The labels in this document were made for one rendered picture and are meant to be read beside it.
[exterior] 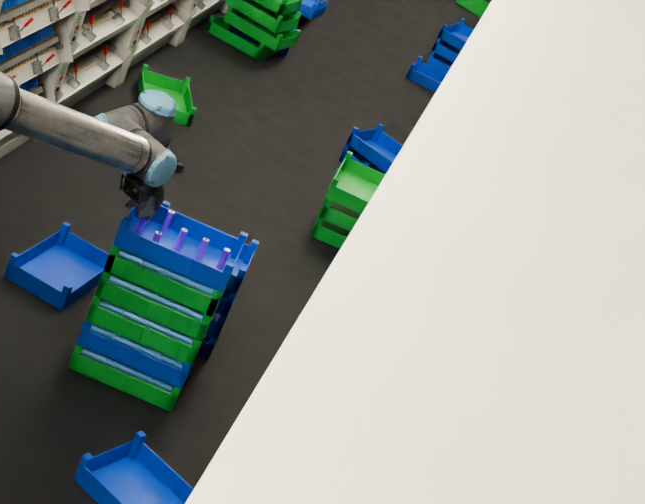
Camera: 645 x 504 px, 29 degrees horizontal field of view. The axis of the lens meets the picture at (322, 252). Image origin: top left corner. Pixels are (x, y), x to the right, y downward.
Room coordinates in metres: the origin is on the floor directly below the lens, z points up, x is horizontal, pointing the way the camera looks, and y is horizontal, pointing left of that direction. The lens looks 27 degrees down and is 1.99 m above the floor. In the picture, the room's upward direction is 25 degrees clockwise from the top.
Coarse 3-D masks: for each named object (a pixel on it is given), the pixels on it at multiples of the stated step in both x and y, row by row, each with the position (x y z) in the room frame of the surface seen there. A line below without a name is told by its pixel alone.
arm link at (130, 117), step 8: (112, 112) 2.64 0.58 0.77; (120, 112) 2.64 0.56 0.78; (128, 112) 2.65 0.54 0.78; (136, 112) 2.66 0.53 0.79; (104, 120) 2.60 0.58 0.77; (112, 120) 2.61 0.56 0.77; (120, 120) 2.61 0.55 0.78; (128, 120) 2.62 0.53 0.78; (136, 120) 2.65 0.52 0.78; (144, 120) 2.66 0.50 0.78; (128, 128) 2.59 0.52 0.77; (136, 128) 2.60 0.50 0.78; (144, 128) 2.66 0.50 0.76
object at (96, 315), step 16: (96, 304) 2.73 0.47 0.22; (96, 320) 2.73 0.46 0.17; (112, 320) 2.73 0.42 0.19; (128, 320) 2.73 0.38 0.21; (128, 336) 2.73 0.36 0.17; (144, 336) 2.73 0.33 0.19; (160, 336) 2.74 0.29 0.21; (160, 352) 2.74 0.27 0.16; (176, 352) 2.74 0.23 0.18; (192, 352) 2.74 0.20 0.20
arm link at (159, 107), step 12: (144, 96) 2.71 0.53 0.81; (156, 96) 2.73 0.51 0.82; (168, 96) 2.75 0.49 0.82; (144, 108) 2.69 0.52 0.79; (156, 108) 2.69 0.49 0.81; (168, 108) 2.71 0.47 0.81; (156, 120) 2.69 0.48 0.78; (168, 120) 2.71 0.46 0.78; (156, 132) 2.69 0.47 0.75; (168, 132) 2.73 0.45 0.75; (168, 144) 2.75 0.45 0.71
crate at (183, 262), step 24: (120, 240) 2.73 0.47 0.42; (144, 240) 2.73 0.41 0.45; (168, 240) 2.86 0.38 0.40; (192, 240) 2.92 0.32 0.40; (216, 240) 2.93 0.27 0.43; (240, 240) 2.92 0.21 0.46; (168, 264) 2.73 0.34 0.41; (192, 264) 2.74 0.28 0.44; (216, 264) 2.85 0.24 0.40; (216, 288) 2.74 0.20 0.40
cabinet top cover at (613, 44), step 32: (512, 0) 1.04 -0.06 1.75; (544, 0) 1.10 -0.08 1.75; (576, 0) 1.15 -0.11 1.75; (608, 0) 1.21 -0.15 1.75; (640, 0) 1.28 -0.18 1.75; (544, 32) 0.99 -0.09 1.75; (576, 32) 1.04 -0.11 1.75; (608, 32) 1.09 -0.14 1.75; (640, 32) 1.14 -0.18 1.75; (608, 64) 0.98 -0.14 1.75; (640, 64) 1.03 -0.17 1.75
